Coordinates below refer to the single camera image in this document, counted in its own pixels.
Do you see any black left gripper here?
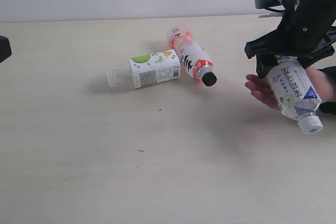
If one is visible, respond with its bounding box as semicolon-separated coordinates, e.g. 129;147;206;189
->
0;35;12;62

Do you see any peach label bottle black cap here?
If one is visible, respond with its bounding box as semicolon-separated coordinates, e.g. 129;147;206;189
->
166;26;217;87

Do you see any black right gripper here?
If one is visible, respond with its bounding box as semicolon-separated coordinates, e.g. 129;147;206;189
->
244;6;335;79

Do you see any clear Suntory bottle white label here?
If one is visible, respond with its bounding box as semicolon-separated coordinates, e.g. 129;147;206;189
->
266;55;323;135

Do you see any clear bottle green apple label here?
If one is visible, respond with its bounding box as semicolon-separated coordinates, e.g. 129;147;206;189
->
106;49;181;89

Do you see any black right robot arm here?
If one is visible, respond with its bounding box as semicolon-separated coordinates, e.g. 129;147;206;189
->
245;0;335;78

